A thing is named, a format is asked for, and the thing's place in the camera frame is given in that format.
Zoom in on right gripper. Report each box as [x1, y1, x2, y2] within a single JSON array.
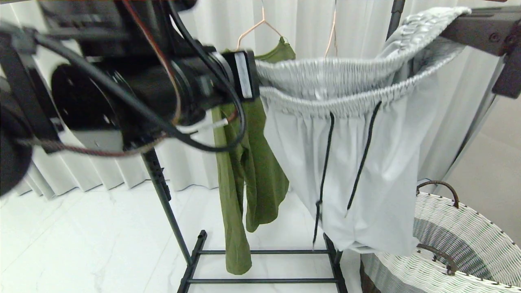
[[441, 6, 521, 99]]

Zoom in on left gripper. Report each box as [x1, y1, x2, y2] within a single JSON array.
[[122, 49, 261, 135]]

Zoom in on green long-sleeved shirt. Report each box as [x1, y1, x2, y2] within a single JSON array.
[[211, 37, 298, 276]]

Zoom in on pink clothes hanger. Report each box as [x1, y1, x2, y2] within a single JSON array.
[[236, 0, 285, 51], [324, 0, 339, 57]]

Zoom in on pale grey shorts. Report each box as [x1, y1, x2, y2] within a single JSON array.
[[254, 6, 473, 257]]

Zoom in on white laundry basket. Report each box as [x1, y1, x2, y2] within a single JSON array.
[[360, 180, 521, 293]]

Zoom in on black clothes rack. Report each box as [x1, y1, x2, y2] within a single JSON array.
[[140, 0, 405, 293]]

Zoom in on white curtain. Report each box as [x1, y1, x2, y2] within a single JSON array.
[[0, 0, 505, 200]]

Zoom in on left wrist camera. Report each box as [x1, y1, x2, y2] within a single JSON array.
[[39, 0, 192, 55]]

